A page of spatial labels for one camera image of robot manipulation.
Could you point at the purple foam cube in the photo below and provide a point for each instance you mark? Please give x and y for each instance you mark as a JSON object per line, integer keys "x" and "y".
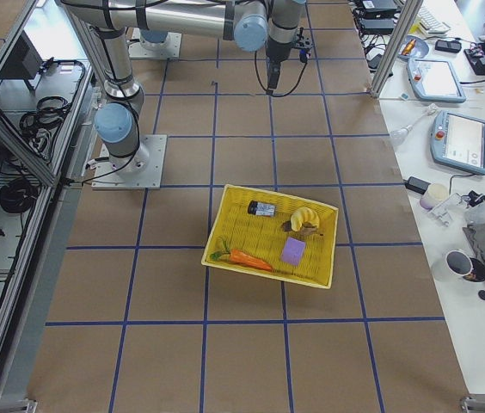
{"x": 293, "y": 251}

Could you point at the blue plate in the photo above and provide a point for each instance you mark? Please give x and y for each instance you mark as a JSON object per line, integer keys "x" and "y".
{"x": 420, "y": 50}

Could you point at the black power adapter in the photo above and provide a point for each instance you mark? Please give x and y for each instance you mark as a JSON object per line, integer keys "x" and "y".
{"x": 416, "y": 185}

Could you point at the lower teach pendant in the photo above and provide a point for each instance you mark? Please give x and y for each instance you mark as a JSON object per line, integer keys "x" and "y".
{"x": 458, "y": 141}

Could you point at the white mug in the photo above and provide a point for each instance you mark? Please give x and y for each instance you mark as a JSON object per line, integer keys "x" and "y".
{"x": 452, "y": 265}

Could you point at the yellow toy banana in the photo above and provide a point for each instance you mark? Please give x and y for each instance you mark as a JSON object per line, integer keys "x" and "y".
{"x": 304, "y": 217}

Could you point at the aluminium frame post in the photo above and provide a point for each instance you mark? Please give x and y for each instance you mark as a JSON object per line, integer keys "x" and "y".
{"x": 406, "y": 20}

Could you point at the brown toy piece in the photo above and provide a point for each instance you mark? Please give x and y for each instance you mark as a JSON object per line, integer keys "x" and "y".
{"x": 305, "y": 230}

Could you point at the upper teach pendant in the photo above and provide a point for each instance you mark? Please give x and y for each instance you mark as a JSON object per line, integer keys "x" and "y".
{"x": 434, "y": 81}

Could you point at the brass cylinder tool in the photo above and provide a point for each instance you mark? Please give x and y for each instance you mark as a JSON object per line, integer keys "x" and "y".
{"x": 408, "y": 47}

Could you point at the black electronics box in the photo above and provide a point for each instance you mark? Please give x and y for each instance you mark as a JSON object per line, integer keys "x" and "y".
{"x": 23, "y": 63}

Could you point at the lavender white cup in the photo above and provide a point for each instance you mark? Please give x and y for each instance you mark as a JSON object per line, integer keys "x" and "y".
{"x": 434, "y": 195}

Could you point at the teach pendant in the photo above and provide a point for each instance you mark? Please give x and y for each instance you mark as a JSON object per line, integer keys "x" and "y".
{"x": 458, "y": 141}
{"x": 434, "y": 81}

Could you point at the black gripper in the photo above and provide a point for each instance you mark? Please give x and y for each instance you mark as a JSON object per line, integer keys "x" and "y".
{"x": 278, "y": 53}

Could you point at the orange toy carrot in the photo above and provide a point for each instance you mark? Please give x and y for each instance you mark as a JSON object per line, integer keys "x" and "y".
{"x": 238, "y": 257}

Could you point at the yellow wicker basket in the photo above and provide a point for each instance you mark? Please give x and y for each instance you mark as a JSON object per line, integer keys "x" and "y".
{"x": 262, "y": 236}

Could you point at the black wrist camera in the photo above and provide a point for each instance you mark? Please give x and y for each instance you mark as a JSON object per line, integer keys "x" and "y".
{"x": 303, "y": 44}

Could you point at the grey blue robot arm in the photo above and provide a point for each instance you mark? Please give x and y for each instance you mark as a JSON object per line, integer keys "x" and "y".
{"x": 252, "y": 25}

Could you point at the light bulb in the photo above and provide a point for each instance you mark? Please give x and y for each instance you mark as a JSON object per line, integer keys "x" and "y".
{"x": 398, "y": 136}

